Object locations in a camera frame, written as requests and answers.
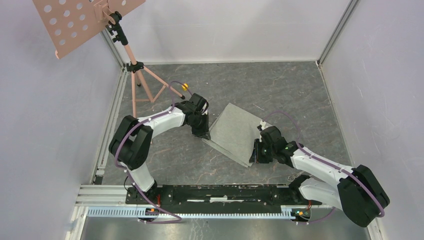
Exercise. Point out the grey cloth napkin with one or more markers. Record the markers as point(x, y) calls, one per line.
point(233, 134)

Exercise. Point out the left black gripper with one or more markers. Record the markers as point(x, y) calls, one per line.
point(203, 133)

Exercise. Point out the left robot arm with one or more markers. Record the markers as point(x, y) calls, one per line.
point(131, 142)

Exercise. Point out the pink music stand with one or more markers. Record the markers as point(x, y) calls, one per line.
point(71, 23)

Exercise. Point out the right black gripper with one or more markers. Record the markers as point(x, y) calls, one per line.
point(255, 157)

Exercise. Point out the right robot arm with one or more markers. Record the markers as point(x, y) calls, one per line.
point(353, 190)

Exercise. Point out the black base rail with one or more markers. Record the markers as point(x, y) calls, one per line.
point(221, 199)

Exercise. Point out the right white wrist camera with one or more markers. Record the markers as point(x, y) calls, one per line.
point(263, 125)

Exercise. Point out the yellow cube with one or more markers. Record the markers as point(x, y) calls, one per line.
point(185, 87)

